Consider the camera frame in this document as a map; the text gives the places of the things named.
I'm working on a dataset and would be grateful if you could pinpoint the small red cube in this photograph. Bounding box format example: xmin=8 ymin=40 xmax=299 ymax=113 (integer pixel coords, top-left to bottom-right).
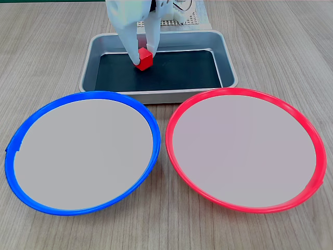
xmin=134 ymin=47 xmax=153 ymax=71

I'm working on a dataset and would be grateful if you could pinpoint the black tray mat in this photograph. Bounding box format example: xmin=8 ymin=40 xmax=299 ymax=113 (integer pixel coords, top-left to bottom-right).
xmin=94 ymin=49 xmax=223 ymax=93

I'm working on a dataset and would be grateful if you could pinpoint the steel tray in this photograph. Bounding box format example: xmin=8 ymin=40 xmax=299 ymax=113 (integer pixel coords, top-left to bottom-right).
xmin=79 ymin=29 xmax=239 ymax=105

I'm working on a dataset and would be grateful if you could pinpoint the blue-rimmed white plate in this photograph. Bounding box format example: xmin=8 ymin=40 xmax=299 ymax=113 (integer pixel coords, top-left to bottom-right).
xmin=4 ymin=90 xmax=162 ymax=217

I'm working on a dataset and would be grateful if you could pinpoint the red-rimmed white plate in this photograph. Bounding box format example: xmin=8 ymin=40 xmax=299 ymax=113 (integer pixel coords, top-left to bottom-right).
xmin=165 ymin=87 xmax=327 ymax=215

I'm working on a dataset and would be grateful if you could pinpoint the pale perforated base plate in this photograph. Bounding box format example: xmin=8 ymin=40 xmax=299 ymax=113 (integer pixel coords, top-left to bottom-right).
xmin=136 ymin=10 xmax=200 ymax=28

